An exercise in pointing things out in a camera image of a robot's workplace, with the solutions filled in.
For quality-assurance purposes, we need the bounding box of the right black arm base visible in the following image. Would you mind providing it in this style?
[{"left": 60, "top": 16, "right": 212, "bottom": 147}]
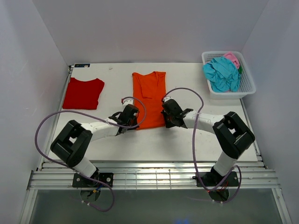
[{"left": 199, "top": 168, "right": 239, "bottom": 187}]

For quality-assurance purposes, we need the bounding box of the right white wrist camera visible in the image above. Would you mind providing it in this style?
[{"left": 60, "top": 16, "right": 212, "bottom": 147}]
[{"left": 162, "top": 96, "right": 172, "bottom": 103}]

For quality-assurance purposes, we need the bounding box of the orange t shirt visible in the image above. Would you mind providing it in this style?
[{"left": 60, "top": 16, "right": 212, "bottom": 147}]
[{"left": 132, "top": 71, "right": 166, "bottom": 130}]

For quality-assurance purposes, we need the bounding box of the blue label sticker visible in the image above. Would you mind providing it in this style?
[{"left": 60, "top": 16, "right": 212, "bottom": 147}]
[{"left": 74, "top": 63, "right": 90, "bottom": 68}]

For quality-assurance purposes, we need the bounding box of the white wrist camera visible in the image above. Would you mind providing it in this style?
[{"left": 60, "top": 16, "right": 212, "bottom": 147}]
[
  {"left": 162, "top": 96, "right": 172, "bottom": 103},
  {"left": 121, "top": 98, "right": 134, "bottom": 109}
]

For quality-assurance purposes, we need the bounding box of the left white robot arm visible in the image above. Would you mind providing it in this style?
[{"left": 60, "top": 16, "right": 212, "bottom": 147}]
[{"left": 50, "top": 104, "right": 139, "bottom": 187}]

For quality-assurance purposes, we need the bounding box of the aluminium table frame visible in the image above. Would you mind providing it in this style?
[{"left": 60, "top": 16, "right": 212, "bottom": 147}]
[{"left": 20, "top": 63, "right": 292, "bottom": 224}]

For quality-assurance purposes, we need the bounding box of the pink t shirt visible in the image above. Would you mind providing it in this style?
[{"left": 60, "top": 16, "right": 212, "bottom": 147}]
[{"left": 223, "top": 51, "right": 240, "bottom": 69}]

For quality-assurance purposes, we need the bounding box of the blue t shirt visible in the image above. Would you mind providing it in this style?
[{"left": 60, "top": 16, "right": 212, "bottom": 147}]
[{"left": 203, "top": 56, "right": 241, "bottom": 93}]

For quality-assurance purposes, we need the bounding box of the white plastic basket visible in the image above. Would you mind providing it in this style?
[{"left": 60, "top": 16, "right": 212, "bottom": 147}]
[{"left": 202, "top": 51, "right": 256, "bottom": 99}]

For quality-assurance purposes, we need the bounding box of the folded red t shirt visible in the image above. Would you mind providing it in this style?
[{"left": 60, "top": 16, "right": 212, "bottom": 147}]
[{"left": 62, "top": 77, "right": 105, "bottom": 110}]

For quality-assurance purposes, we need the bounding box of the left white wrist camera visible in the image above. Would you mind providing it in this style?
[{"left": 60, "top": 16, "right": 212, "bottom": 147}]
[{"left": 121, "top": 98, "right": 134, "bottom": 109}]

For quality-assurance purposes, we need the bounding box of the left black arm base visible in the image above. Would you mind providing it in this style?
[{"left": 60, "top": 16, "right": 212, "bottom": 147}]
[{"left": 72, "top": 172, "right": 114, "bottom": 188}]

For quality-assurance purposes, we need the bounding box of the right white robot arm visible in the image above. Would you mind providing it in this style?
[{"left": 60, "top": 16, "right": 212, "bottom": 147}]
[{"left": 161, "top": 97, "right": 256, "bottom": 185}]

